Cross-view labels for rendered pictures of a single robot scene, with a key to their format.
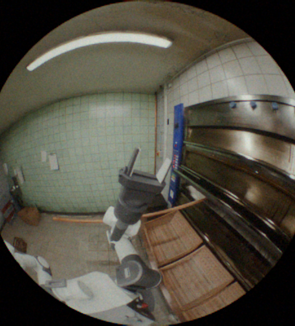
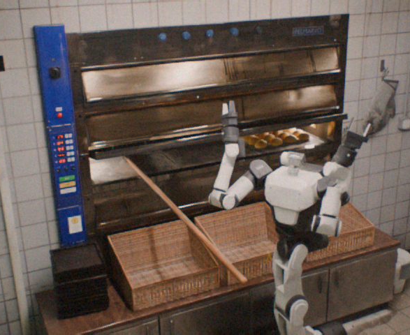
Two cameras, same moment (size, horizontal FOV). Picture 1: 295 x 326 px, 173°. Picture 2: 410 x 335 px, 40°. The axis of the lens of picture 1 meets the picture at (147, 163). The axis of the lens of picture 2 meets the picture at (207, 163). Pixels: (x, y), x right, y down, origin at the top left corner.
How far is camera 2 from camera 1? 2.97 m
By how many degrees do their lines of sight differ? 92
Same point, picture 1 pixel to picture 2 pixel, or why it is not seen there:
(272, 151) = (208, 73)
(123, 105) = not seen: outside the picture
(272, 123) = (204, 49)
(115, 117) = not seen: outside the picture
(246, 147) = (183, 79)
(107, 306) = not seen: hidden behind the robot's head
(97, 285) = (279, 173)
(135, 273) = (258, 162)
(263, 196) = (213, 112)
